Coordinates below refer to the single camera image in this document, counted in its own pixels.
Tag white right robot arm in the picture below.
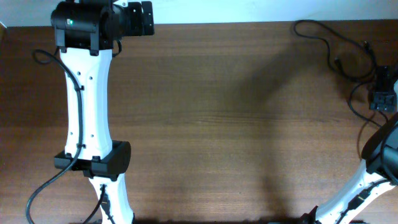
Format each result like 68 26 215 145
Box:
296 65 397 224

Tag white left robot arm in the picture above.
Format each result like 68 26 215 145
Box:
51 1 154 223

